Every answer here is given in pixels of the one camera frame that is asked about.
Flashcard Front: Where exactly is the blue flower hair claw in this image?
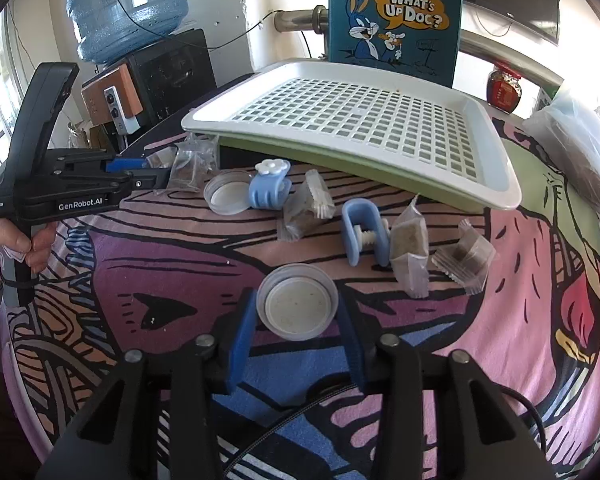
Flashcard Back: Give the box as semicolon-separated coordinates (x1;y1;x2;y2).
248;158;293;211

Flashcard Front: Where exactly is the red-lidded glass jar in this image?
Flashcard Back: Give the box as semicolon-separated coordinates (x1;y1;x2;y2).
486;62;523;113

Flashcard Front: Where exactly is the white perforated plastic tray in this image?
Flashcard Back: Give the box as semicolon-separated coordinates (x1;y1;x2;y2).
181;58;523;211

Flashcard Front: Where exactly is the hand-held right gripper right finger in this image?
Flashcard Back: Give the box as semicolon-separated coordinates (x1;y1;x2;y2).
335;300;561;480

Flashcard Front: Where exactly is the thin black wall wire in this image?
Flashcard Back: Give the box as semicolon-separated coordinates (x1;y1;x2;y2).
97;0;281;53

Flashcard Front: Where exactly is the clear plastic lid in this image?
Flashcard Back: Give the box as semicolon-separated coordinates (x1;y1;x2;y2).
256;262;338;345

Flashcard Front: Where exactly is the blue clamp with white screw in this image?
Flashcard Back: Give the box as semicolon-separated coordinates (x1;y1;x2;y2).
341;198;392;267

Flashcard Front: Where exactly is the green white carton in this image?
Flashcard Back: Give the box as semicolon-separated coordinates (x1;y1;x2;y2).
537;85;561;111

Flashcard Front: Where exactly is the orange white socket box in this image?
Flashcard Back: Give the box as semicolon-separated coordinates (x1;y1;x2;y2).
80;62;146;136

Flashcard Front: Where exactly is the clear round plastic container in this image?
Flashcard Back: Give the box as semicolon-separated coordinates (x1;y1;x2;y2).
202;170;255;217

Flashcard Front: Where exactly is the clear plastic bag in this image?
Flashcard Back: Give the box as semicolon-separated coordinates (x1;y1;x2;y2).
522;85;600;266

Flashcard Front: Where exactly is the black water dispenser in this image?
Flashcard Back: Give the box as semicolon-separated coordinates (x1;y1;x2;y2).
97;27;218;151

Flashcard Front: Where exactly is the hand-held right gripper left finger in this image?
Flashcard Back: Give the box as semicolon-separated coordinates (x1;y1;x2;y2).
35;287;258;480

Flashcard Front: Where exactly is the blue water jug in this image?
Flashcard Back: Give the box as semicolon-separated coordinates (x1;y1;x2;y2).
62;0;191;66

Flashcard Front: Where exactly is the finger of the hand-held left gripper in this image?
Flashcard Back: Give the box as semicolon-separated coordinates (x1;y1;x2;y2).
50;150;148;173
87;167;173;198

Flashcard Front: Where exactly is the blue cartoon rabbit tote bag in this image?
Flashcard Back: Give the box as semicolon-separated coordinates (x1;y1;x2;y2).
327;0;466;88

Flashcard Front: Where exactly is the brown cardboard box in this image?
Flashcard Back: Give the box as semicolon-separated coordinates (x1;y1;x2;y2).
67;122;118;156

